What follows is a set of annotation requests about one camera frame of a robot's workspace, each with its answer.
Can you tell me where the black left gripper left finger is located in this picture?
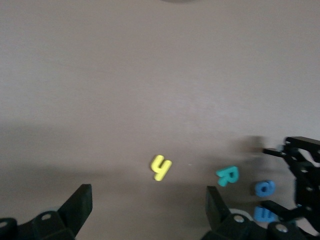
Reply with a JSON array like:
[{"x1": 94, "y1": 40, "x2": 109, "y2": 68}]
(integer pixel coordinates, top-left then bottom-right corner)
[{"x1": 0, "y1": 184, "x2": 93, "y2": 240}]

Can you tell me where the blue foam round lowercase letter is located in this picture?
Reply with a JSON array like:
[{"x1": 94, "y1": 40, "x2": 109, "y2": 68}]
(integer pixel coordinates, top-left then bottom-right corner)
[{"x1": 254, "y1": 180, "x2": 277, "y2": 198}]

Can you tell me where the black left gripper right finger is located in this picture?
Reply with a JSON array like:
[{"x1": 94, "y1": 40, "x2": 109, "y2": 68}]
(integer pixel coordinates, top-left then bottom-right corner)
[{"x1": 202, "y1": 186, "x2": 308, "y2": 240}]

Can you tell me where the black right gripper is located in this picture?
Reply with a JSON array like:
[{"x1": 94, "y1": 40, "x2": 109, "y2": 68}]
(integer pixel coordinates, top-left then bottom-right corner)
[{"x1": 261, "y1": 136, "x2": 320, "y2": 223}]

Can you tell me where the blue foam lowercase m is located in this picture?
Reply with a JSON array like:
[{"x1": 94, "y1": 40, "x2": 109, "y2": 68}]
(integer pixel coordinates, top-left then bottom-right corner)
[{"x1": 253, "y1": 205, "x2": 278, "y2": 223}]

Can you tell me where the brown table cover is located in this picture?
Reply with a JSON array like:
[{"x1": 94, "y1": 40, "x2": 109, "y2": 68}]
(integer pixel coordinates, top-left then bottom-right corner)
[{"x1": 0, "y1": 0, "x2": 320, "y2": 240}]

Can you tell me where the yellow foam lowercase h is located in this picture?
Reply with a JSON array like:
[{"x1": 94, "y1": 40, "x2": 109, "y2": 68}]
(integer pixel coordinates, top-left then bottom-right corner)
[{"x1": 150, "y1": 154, "x2": 173, "y2": 182}]

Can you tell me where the teal foam letter R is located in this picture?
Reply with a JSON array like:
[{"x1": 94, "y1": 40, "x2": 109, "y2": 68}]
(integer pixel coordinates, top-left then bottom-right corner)
[{"x1": 215, "y1": 165, "x2": 240, "y2": 187}]

